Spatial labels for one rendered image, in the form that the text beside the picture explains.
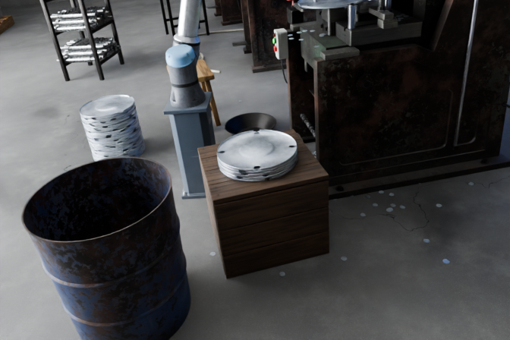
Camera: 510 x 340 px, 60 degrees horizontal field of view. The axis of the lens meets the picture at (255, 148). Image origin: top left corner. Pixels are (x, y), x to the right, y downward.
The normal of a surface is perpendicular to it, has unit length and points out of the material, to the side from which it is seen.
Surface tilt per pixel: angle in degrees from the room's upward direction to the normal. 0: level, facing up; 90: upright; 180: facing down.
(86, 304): 92
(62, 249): 92
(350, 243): 0
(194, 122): 90
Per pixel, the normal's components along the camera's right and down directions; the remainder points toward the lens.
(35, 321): -0.09, -0.87
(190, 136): -0.03, 0.49
